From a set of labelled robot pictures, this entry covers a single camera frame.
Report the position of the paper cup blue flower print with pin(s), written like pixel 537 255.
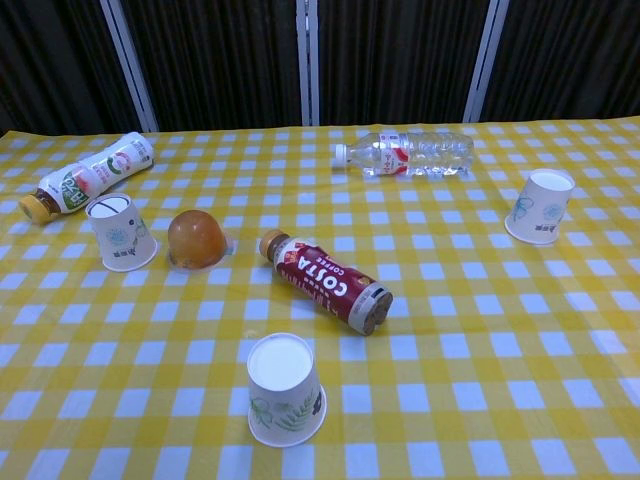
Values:
pixel 537 210

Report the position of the paper cup green leaf print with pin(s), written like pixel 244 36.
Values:
pixel 282 395

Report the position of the paper cup with line mark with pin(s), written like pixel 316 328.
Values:
pixel 125 240

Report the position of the dark pleated curtain panel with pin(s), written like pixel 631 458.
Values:
pixel 215 60
pixel 50 60
pixel 575 55
pixel 395 60

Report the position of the white screen frame post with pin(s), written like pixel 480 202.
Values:
pixel 127 60
pixel 484 60
pixel 307 60

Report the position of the clear water bottle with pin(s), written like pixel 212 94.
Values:
pixel 425 152

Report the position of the white label tea bottle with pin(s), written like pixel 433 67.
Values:
pixel 90 180

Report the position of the orange jelly cup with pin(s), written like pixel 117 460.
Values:
pixel 195 235

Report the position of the yellow white checked tablecloth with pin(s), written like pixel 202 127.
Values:
pixel 450 325

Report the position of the red Costa coffee bottle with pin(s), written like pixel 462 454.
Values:
pixel 320 280

